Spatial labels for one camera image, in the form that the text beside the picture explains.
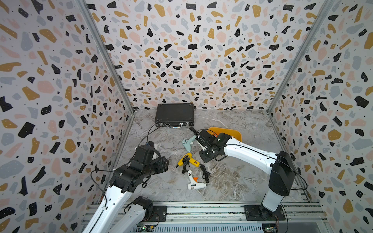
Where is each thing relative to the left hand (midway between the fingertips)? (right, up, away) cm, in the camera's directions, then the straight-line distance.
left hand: (166, 162), depth 71 cm
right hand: (+19, 0, +11) cm, 22 cm away
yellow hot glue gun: (+10, -2, +19) cm, 21 cm away
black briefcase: (-2, +25, +43) cm, 50 cm away
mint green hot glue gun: (+9, +6, +29) cm, 30 cm away
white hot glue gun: (+13, -16, +10) cm, 23 cm away
